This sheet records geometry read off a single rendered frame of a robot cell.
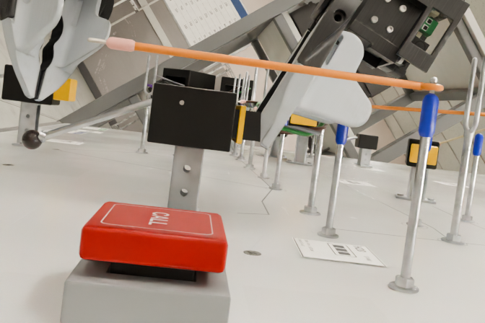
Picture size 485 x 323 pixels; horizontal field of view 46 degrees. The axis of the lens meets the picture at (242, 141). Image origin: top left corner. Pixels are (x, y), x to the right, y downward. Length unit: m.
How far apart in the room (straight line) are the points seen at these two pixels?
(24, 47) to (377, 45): 0.23
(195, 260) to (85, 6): 0.28
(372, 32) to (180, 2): 7.88
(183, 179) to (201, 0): 7.86
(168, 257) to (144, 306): 0.02
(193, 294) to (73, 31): 0.28
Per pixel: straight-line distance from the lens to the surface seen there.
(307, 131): 0.42
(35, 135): 0.42
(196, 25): 8.14
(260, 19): 1.41
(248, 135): 0.39
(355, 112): 0.37
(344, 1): 0.36
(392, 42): 0.40
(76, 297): 0.20
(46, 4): 0.41
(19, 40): 0.42
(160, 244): 0.20
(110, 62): 8.22
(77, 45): 0.43
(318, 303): 0.26
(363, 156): 1.18
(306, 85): 0.35
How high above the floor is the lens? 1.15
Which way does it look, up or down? 2 degrees up
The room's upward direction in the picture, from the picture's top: 60 degrees clockwise
